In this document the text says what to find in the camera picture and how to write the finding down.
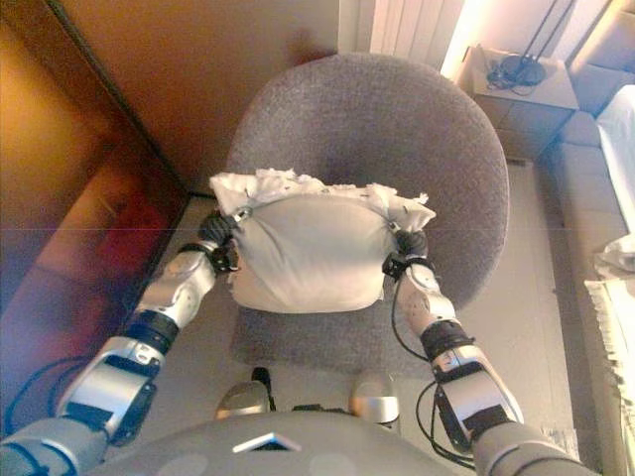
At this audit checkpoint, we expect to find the white crumpled sheet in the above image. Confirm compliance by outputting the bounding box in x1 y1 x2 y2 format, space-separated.
593 83 635 275

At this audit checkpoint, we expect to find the thin black floor cable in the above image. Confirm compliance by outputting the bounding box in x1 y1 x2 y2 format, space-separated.
9 356 95 427

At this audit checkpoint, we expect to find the grey robot torso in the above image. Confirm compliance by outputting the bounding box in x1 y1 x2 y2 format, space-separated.
83 414 477 476

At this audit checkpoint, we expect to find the beige side table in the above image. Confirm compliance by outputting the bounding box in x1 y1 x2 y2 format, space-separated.
453 44 581 160

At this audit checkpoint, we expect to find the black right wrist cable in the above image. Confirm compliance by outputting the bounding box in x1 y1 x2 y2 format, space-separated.
389 275 477 470

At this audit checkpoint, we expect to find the robot right leg with foot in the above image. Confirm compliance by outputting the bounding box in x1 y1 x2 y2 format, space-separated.
348 372 401 425

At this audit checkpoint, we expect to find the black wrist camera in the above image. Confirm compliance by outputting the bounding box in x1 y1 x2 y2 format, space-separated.
381 252 414 279
210 245 243 273

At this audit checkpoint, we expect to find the beige sofa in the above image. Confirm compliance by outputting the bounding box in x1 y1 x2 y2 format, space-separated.
540 0 635 476

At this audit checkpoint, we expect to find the black lamp cable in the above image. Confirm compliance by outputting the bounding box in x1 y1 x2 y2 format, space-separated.
485 61 537 98

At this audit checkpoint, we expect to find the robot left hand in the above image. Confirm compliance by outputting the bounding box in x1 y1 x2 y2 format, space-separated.
197 207 257 248

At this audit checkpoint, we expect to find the white wall radiator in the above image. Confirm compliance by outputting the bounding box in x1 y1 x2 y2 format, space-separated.
369 0 467 68

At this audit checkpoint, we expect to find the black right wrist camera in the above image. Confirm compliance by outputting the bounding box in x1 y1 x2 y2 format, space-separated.
381 252 414 279

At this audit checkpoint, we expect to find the white cushion with fringe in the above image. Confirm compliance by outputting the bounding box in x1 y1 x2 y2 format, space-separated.
207 168 438 314

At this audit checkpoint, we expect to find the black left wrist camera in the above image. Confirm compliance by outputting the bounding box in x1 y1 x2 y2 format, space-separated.
210 245 243 273

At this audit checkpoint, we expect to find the white fringed throw blanket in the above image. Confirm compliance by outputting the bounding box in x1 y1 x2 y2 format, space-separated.
582 277 635 427

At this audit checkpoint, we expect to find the grey fabric armchair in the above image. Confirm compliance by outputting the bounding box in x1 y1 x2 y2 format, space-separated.
225 53 511 378

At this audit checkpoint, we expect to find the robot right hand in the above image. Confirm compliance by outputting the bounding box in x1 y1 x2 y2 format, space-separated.
388 220 431 258

